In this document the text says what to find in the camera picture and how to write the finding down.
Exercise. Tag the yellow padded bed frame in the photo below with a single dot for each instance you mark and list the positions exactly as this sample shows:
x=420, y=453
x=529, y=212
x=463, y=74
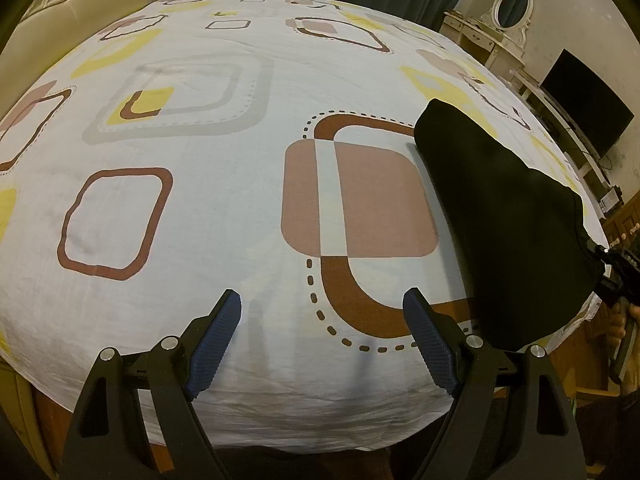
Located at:
x=25, y=425

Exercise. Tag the cream tufted leather headboard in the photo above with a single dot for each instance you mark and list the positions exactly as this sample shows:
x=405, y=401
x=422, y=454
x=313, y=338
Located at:
x=60, y=0

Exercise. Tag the wooden cabinet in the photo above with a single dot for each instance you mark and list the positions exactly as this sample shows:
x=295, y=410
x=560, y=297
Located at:
x=595, y=385

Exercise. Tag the patterned white bed sheet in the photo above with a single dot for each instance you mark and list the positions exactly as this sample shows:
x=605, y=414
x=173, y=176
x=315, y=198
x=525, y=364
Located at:
x=200, y=210

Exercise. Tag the oval white vanity mirror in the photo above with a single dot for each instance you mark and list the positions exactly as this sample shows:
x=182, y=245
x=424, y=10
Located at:
x=512, y=7

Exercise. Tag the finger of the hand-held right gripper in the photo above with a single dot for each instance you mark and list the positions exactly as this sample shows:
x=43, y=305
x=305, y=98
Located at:
x=620, y=270

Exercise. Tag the black flat television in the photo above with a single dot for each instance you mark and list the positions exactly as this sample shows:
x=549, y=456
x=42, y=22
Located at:
x=585, y=100

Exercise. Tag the white dressing table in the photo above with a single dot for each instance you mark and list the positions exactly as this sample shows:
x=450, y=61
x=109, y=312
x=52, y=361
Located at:
x=480, y=40

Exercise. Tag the person's right hand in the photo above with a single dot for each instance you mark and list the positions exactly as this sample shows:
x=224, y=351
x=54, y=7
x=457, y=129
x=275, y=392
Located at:
x=620, y=327

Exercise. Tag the white television stand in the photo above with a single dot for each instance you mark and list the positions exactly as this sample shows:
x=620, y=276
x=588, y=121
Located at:
x=555, y=120

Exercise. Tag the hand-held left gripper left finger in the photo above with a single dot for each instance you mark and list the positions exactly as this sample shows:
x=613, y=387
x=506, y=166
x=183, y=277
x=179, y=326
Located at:
x=217, y=340

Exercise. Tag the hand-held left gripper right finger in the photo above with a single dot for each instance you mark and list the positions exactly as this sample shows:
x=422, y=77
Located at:
x=430, y=340

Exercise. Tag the black pants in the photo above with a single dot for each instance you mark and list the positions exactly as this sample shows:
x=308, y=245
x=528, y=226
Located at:
x=500, y=220

